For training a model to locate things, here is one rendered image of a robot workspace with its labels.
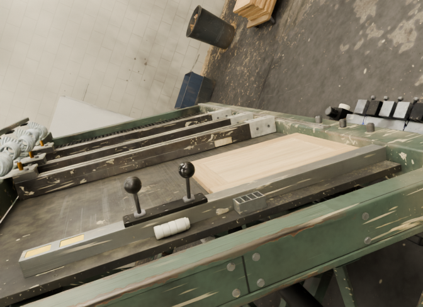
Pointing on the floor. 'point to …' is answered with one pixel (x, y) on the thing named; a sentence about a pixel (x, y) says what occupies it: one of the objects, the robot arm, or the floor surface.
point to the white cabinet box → (81, 117)
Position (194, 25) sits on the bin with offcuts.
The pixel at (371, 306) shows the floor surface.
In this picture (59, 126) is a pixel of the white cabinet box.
